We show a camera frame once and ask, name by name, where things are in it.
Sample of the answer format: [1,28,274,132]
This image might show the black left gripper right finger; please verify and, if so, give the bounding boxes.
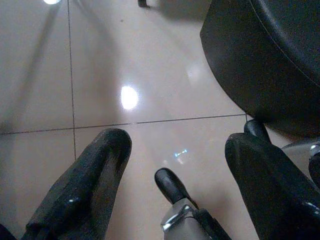
[224,132,320,240]

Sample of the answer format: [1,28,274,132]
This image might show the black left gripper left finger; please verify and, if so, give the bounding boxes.
[21,128,133,240]

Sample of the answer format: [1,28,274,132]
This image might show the robot right foot black silver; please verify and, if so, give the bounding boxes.
[243,119,320,186]

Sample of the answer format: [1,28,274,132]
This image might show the black leather chair seat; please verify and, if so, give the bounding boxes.
[199,0,320,139]

